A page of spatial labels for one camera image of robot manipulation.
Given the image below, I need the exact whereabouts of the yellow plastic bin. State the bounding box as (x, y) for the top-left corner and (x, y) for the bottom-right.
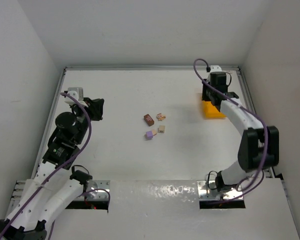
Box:
(196, 93), (226, 120)

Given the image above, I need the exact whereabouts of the purple wood cube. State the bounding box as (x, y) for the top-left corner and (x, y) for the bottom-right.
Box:
(145, 130), (154, 140)

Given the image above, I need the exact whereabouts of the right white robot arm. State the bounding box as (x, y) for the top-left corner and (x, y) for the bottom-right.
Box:
(202, 71), (280, 192)

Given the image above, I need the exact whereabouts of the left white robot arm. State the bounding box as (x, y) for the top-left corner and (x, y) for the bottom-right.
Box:
(0, 97), (105, 240)

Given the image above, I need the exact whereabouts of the brown wood block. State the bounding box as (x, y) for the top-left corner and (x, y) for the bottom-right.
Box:
(143, 114), (155, 127)

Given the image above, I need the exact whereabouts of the beige windowed wood block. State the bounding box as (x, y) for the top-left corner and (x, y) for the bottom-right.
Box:
(158, 125), (166, 133)

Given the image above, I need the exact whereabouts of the wooden helicopter toy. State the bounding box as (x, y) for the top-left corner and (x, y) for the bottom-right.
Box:
(156, 113), (166, 121)

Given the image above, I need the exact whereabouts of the white front cover board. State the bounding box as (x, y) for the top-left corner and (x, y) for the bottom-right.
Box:
(52, 178), (299, 240)

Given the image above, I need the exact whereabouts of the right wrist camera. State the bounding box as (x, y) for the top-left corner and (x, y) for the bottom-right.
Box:
(206, 65), (222, 73)

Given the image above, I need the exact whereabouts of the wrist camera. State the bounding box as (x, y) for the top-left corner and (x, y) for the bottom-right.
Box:
(206, 65), (222, 73)
(60, 87), (86, 106)

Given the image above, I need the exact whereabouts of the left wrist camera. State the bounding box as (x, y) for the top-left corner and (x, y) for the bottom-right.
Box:
(60, 87), (86, 106)

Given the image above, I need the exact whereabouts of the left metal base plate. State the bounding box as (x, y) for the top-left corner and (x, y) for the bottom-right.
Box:
(82, 180), (110, 201)

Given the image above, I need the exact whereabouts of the metal base plate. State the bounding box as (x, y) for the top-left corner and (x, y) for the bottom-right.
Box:
(197, 179), (244, 202)
(82, 180), (110, 201)

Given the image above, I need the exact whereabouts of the aluminium table frame rail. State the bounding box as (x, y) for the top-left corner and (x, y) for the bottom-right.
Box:
(7, 65), (290, 213)

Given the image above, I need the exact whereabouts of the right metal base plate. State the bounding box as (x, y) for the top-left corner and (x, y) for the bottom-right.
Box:
(197, 179), (244, 202)

